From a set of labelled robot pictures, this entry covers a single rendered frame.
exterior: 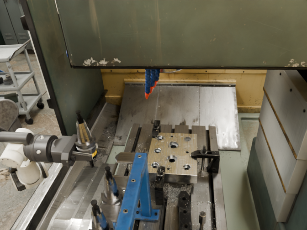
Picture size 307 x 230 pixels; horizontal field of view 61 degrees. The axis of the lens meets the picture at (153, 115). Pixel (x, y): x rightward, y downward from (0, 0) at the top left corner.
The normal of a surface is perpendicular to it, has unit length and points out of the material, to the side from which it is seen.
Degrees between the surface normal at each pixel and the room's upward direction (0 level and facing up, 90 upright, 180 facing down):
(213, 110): 24
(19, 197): 0
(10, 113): 67
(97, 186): 8
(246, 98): 90
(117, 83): 90
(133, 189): 0
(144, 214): 90
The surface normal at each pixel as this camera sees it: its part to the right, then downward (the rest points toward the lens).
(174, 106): -0.10, -0.54
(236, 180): -0.05, -0.83
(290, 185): -0.13, 0.55
